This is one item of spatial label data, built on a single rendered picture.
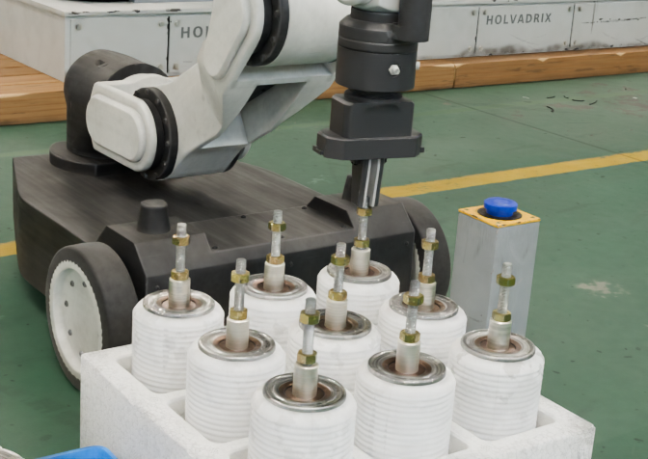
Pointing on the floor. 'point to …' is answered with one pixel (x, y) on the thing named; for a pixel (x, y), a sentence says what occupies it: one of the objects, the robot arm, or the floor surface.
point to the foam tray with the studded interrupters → (105, 431)
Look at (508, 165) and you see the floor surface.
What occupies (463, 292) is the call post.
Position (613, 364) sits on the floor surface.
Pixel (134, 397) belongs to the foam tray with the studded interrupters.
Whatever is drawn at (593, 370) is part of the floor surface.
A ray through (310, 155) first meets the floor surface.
